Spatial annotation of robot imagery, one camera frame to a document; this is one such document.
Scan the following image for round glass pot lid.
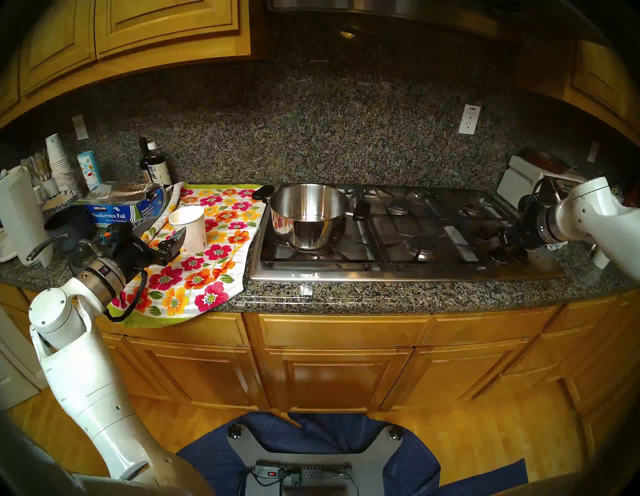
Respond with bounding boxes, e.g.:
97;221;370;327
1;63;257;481
69;242;101;276

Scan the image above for white paper cup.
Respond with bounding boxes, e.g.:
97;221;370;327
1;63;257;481
168;205;207;254

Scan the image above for blue Kirkland foil box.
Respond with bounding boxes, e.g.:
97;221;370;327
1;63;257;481
72;185;168;228

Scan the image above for stack of white paper cups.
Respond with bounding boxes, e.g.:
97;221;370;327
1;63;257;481
45;133;80;196

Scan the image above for wide black cast iron grate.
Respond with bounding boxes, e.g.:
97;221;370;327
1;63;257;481
367;186;483;264
260;185;386;266

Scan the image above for stainless steel pot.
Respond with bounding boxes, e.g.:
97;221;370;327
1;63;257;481
251;183;372;252

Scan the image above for wooden base cabinets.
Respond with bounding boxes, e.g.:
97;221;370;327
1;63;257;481
0;282;640;451

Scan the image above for narrow black cast iron grate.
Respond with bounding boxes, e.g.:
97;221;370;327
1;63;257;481
460;192;521;226

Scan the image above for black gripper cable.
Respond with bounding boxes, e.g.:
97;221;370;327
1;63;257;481
530;177;557;201
102;270;149;322

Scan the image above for steel range hood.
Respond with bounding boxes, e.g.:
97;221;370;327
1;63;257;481
265;0;501;36

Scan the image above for dark blue cloth cover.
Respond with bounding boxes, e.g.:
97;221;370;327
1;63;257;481
176;411;529;496

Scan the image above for black saucepan with handle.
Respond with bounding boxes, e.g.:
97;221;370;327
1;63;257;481
26;206;96;263

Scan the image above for soy sauce bottle white cap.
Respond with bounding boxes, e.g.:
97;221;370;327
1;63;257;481
146;141;172;186

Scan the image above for patterned shallow bowl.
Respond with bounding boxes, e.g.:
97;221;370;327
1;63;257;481
40;192;78;216

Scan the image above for floral printed cloth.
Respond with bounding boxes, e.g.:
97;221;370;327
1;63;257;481
106;182;266;329

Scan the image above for black power strip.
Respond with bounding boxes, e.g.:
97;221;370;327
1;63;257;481
254;460;353;481

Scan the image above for dark red plate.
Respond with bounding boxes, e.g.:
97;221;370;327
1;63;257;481
522;148;568;173

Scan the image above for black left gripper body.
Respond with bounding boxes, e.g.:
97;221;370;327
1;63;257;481
114;229;157;282

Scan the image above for white appliance door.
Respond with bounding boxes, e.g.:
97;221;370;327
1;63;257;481
0;307;48;411

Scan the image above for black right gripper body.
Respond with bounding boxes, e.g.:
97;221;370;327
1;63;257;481
517;192;547;251

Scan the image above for wooden wall cabinet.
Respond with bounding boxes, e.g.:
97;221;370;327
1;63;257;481
512;37;640;146
0;0;251;128

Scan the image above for stainless steel gas cooktop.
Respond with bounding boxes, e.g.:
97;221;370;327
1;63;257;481
248;183;566;284

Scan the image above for white kitchen appliance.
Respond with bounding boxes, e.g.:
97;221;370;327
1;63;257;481
496;155;591;211

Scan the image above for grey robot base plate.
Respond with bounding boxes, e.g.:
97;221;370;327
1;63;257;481
227;424;403;496

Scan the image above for colourful patterned paper cup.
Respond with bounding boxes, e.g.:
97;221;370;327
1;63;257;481
76;150;102;191

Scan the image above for wooden chopsticks bundle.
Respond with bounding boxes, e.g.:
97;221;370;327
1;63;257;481
27;150;53;182

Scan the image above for tall white container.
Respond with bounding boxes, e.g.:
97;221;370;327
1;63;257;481
0;166;54;268

